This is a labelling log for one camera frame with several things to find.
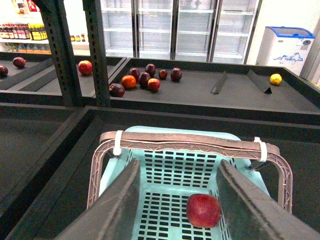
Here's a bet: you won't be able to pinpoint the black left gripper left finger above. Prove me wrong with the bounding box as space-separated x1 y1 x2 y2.
56 159 141 240

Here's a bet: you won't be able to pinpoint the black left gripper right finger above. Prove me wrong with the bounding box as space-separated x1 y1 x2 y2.
216 160 320 240

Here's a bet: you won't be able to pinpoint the dark red apple front left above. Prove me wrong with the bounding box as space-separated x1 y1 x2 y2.
109 83 126 98

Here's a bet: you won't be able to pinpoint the orange red apple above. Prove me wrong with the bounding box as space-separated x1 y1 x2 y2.
121 75 137 90

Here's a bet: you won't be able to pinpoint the red yellow apple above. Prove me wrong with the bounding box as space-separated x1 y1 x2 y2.
147 78 161 92

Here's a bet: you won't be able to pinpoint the dark red apple centre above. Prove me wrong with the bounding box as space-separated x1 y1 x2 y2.
138 72 151 88

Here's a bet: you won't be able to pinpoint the dark red apple back left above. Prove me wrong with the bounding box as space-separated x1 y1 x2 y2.
129 67 140 81

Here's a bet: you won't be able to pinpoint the small dark red apple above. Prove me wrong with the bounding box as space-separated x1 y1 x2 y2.
158 69 168 80

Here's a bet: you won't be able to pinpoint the dark red apple right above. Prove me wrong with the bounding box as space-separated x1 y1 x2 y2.
170 67 182 82

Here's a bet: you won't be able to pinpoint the dark apple far left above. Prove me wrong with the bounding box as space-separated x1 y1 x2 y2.
12 56 26 69

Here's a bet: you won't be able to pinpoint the dark apple left edge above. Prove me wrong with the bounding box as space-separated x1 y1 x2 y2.
0 65 9 78

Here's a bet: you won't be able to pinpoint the black lower produce tray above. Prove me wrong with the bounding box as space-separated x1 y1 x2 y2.
0 106 320 240

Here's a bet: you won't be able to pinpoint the black produce tray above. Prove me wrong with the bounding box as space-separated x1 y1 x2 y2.
108 58 320 126
0 106 320 240

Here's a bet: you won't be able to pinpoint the white zip tie left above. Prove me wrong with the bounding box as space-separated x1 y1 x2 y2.
113 130 124 156

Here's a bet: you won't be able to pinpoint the black lower left tray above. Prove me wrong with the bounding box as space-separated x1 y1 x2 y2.
0 103 78 230

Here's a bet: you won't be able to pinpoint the black upper produce tray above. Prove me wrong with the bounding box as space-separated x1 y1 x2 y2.
108 58 320 126

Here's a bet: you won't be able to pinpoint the black divider left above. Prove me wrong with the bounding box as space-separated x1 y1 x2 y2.
210 71 228 95

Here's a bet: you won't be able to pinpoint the black divider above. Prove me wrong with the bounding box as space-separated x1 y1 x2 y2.
210 71 228 95
246 69 272 95

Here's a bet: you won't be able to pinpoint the black divider right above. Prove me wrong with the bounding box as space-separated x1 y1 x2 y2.
246 69 272 95

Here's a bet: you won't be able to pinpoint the yellow lemon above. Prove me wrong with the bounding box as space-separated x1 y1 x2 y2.
269 73 282 86

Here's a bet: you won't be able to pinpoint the black upper left tray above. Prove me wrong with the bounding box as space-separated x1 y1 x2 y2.
0 52 127 106

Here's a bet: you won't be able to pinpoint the black divider strip left tray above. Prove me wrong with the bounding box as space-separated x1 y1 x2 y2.
0 58 54 90

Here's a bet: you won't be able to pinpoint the white blue chest freezer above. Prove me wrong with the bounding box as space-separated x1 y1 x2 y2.
255 26 315 75

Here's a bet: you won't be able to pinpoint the glass door refrigerator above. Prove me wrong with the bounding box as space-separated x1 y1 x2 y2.
100 0 262 64

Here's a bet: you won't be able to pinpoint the bottles on store shelf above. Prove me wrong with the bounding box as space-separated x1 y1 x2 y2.
0 23 48 41

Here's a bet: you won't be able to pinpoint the bright red apple behind post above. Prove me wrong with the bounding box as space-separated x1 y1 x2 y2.
78 60 93 76

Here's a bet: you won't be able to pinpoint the dark metal shelf post left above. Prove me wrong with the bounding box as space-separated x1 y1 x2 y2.
33 0 83 107

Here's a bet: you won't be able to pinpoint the dark metal shelf post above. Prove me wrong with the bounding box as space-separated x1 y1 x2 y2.
82 0 111 108
33 0 83 107

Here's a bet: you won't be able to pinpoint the dark metal shelf post right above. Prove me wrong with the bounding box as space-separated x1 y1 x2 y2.
82 0 111 108

